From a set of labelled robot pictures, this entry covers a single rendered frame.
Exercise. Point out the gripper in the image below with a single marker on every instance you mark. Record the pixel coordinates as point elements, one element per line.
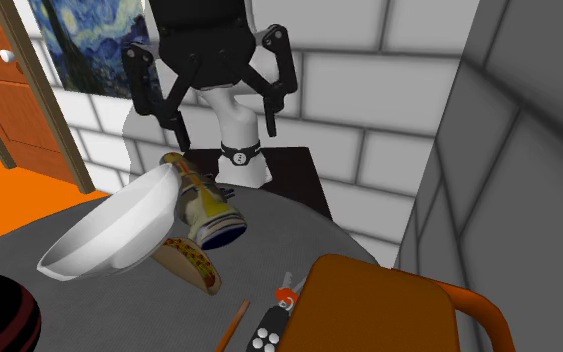
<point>205,44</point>

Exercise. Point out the taco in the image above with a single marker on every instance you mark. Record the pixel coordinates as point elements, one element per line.
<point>191,265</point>

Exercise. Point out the white bowl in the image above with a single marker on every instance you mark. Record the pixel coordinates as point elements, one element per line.
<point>125,219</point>

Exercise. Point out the orange chair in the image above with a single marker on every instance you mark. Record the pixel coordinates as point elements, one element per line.
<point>368,307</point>

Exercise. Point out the black key fob with keys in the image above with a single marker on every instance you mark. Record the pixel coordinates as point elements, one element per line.
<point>269,329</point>

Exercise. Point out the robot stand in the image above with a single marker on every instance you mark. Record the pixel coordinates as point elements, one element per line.
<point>293,175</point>

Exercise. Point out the blue starry night wall picture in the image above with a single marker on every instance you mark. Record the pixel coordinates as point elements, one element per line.
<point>96,44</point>

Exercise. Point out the orange wooden door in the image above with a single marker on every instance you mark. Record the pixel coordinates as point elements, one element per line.
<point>3,97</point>

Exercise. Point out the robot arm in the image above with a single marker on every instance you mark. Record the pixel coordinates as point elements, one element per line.
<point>234,122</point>

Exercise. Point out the orange pencil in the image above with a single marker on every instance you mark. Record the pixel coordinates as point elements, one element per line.
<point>232,326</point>

